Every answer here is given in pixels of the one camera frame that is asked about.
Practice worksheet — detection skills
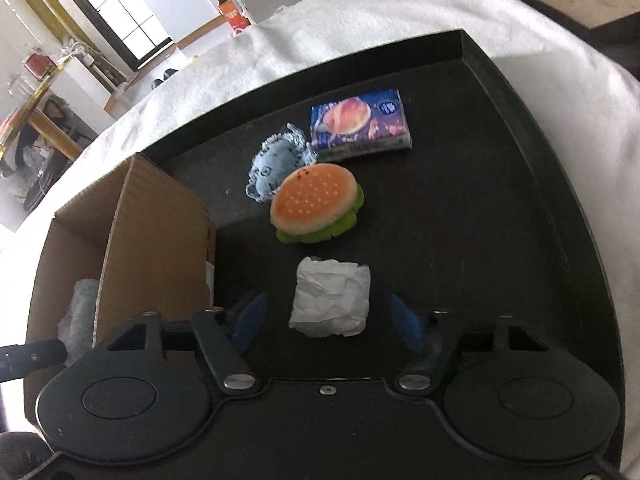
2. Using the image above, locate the orange carton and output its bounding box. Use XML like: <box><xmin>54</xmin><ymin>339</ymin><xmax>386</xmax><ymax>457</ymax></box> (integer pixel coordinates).
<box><xmin>217</xmin><ymin>0</ymin><xmax>251</xmax><ymax>31</ymax></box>

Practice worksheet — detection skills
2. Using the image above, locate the brown cardboard box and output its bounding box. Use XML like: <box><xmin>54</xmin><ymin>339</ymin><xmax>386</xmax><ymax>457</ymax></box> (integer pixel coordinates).
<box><xmin>22</xmin><ymin>152</ymin><xmax>218</xmax><ymax>411</ymax></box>

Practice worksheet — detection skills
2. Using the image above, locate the red jar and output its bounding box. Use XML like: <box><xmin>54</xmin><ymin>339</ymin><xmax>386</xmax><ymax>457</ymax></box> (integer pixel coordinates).
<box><xmin>25</xmin><ymin>50</ymin><xmax>51</xmax><ymax>78</ymax></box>

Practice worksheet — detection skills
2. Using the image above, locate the black plastic tray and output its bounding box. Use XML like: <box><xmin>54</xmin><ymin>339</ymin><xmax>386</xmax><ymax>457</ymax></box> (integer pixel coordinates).
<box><xmin>136</xmin><ymin>29</ymin><xmax>627</xmax><ymax>476</ymax></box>

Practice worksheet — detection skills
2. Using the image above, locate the white paper wad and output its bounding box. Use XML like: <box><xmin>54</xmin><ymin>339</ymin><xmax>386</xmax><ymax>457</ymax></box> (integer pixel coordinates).
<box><xmin>289</xmin><ymin>256</ymin><xmax>372</xmax><ymax>338</ymax></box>

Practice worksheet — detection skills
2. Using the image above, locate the pale fuzzy plush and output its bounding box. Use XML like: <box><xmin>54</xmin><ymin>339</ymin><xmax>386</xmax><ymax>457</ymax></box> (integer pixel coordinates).
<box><xmin>57</xmin><ymin>279</ymin><xmax>101</xmax><ymax>366</ymax></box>

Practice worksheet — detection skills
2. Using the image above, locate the white blanket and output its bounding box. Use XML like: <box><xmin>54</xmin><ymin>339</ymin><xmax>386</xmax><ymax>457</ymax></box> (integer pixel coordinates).
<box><xmin>0</xmin><ymin>0</ymin><xmax>640</xmax><ymax>466</ymax></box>

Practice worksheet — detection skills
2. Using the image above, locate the hamburger plush toy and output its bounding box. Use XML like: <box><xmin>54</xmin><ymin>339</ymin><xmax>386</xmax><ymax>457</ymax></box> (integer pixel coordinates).
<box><xmin>270</xmin><ymin>162</ymin><xmax>365</xmax><ymax>245</ymax></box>

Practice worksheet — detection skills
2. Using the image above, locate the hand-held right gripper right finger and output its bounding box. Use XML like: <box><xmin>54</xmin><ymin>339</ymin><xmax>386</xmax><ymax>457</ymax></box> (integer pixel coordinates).
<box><xmin>391</xmin><ymin>294</ymin><xmax>566</xmax><ymax>394</ymax></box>

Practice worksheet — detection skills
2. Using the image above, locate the dark framed glass door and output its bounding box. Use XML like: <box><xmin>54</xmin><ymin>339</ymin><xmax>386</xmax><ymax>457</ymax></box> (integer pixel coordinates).
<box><xmin>47</xmin><ymin>0</ymin><xmax>173</xmax><ymax>71</ymax></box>

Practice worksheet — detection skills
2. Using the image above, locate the white kitchen cabinet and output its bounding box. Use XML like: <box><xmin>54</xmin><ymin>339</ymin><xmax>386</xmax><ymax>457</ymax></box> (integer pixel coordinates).
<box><xmin>137</xmin><ymin>0</ymin><xmax>221</xmax><ymax>46</ymax></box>

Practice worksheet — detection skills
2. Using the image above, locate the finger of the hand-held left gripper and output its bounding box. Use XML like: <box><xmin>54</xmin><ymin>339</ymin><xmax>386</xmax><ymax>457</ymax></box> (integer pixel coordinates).
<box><xmin>0</xmin><ymin>340</ymin><xmax>67</xmax><ymax>386</ymax></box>

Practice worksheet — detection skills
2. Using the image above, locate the wooden rack with gold trim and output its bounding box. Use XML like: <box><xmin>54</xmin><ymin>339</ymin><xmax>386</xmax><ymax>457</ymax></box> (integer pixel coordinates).
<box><xmin>0</xmin><ymin>55</ymin><xmax>101</xmax><ymax>211</ymax></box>

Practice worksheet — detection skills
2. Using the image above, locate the blue crocheted plush toy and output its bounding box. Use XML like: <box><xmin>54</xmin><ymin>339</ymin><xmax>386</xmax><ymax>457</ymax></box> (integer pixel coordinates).
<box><xmin>245</xmin><ymin>122</ymin><xmax>319</xmax><ymax>204</ymax></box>

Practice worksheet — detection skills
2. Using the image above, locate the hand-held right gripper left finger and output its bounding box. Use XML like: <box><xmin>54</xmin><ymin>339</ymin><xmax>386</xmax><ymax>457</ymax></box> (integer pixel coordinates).
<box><xmin>94</xmin><ymin>290</ymin><xmax>271</xmax><ymax>397</ymax></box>

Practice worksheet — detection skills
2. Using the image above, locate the blue tissue pack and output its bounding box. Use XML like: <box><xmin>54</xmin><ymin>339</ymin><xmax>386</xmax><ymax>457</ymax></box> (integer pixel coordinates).
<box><xmin>308</xmin><ymin>89</ymin><xmax>414</xmax><ymax>162</ymax></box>

